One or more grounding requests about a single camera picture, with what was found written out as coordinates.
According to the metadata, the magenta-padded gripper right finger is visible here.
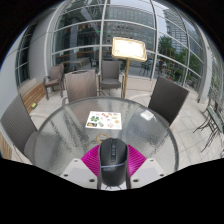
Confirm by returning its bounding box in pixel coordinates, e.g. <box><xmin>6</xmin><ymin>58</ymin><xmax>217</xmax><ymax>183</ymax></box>
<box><xmin>127</xmin><ymin>143</ymin><xmax>167</xmax><ymax>189</ymax></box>

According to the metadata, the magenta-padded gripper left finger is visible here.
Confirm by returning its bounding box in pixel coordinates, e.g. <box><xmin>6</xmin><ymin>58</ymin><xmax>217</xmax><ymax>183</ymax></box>
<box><xmin>61</xmin><ymin>143</ymin><xmax>101</xmax><ymax>190</ymax></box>

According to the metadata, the black computer mouse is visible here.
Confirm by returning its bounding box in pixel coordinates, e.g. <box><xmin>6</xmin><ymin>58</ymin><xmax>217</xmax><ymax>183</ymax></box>
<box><xmin>98</xmin><ymin>137</ymin><xmax>130</xmax><ymax>187</ymax></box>

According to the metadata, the colourful printed menu sheet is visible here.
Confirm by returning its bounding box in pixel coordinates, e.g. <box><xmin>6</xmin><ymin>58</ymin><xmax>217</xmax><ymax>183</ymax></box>
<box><xmin>85</xmin><ymin>110</ymin><xmax>123</xmax><ymax>130</ymax></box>

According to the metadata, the dark wicker chair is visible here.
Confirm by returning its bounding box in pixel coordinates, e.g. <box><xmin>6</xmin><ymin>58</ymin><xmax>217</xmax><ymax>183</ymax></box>
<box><xmin>147</xmin><ymin>75</ymin><xmax>190</xmax><ymax>127</ymax></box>
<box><xmin>0</xmin><ymin>94</ymin><xmax>39</xmax><ymax>164</ymax></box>

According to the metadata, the brown wicker chair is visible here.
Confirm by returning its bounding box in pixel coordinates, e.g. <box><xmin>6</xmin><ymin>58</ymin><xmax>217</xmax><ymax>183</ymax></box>
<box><xmin>63</xmin><ymin>69</ymin><xmax>99</xmax><ymax>106</ymax></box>

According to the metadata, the wooden slat bench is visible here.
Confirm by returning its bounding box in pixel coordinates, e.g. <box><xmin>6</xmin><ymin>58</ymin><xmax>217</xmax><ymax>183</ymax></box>
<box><xmin>20</xmin><ymin>81</ymin><xmax>47</xmax><ymax>114</ymax></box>
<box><xmin>0</xmin><ymin>131</ymin><xmax>13</xmax><ymax>160</ymax></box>

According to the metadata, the black metal folding chair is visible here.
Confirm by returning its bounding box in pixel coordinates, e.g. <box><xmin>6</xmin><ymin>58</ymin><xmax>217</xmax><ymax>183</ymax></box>
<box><xmin>193</xmin><ymin>96</ymin><xmax>224</xmax><ymax>158</ymax></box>

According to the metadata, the grey wicker armchair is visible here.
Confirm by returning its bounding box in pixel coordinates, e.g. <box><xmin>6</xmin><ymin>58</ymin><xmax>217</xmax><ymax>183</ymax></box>
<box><xmin>98</xmin><ymin>59</ymin><xmax>125</xmax><ymax>98</ymax></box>

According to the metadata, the brown wicker armchair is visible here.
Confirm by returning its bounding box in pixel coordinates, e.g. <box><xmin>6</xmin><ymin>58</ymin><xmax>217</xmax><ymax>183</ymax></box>
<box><xmin>43</xmin><ymin>63</ymin><xmax>66</xmax><ymax>101</ymax></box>

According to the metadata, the gold framed menu stand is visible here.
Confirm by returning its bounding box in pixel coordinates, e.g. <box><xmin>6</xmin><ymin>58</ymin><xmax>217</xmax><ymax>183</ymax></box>
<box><xmin>110</xmin><ymin>36</ymin><xmax>148</xmax><ymax>99</ymax></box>

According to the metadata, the brass table hole ring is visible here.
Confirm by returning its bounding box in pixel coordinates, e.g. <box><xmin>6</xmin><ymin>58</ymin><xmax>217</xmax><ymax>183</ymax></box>
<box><xmin>95</xmin><ymin>132</ymin><xmax>113</xmax><ymax>145</ymax></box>

